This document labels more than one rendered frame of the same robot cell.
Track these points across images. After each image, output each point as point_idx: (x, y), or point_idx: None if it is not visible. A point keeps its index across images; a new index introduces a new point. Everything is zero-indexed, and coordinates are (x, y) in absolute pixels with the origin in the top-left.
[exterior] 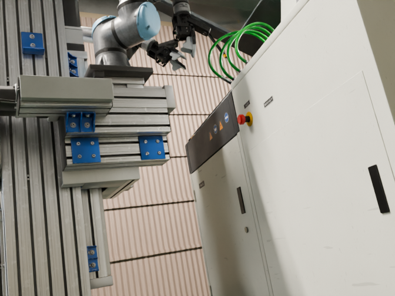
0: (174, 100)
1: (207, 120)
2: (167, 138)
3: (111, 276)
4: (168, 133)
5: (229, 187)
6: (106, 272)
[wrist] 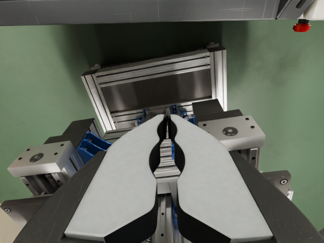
0: (254, 120)
1: (132, 22)
2: (222, 109)
3: (168, 109)
4: (230, 110)
5: None
6: (169, 112)
